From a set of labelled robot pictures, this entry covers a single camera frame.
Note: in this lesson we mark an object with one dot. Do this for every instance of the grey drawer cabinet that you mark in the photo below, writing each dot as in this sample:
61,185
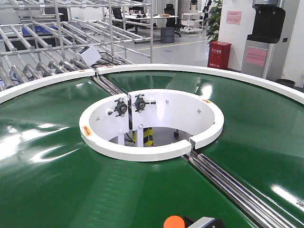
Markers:
167,34

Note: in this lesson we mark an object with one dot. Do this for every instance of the white box on rack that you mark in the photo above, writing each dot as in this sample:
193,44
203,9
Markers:
89,54

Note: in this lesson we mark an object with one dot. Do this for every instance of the red fire extinguisher box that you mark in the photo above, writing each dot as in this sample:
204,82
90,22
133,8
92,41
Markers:
219,54

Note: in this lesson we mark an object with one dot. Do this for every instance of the steel conveyor rollers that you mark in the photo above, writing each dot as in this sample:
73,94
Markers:
256,209

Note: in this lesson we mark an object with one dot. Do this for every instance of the orange cylindrical capacitor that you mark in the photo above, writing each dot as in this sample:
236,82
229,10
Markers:
174,222

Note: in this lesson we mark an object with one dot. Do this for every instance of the black office chair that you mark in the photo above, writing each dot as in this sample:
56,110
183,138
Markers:
173,22

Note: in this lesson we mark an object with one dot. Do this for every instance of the potted plant by cabinet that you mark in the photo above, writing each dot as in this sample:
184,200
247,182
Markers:
212,30

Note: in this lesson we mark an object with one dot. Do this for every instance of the black water dispenser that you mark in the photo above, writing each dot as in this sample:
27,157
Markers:
267,29

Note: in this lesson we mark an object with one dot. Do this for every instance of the wire waste basket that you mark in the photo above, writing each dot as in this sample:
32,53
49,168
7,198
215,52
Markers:
286,82

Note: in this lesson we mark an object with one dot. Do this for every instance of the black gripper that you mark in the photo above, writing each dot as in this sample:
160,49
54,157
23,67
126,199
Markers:
203,222

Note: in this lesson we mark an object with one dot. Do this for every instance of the green conveyor belt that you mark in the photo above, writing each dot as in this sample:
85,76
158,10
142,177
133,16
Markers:
50,178

